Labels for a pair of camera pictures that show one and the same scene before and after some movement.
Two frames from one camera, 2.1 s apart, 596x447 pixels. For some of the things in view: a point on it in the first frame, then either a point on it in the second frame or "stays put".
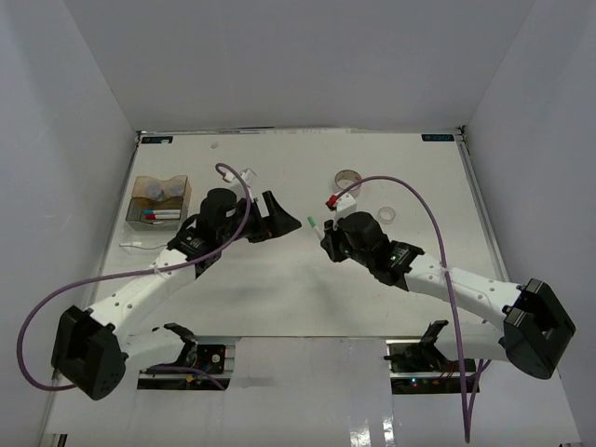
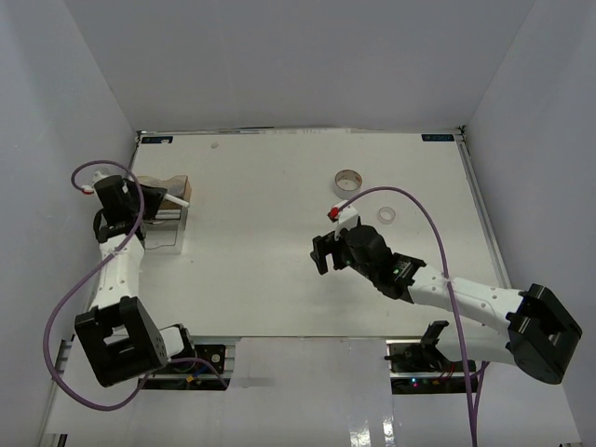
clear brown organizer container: x=156 y=211 stays put
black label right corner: x=438 y=137 stays put
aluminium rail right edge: x=480 y=207 stays put
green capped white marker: x=319 y=232 to x=176 y=199
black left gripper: x=279 y=222 to x=155 y=196
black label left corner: x=156 y=140 stays put
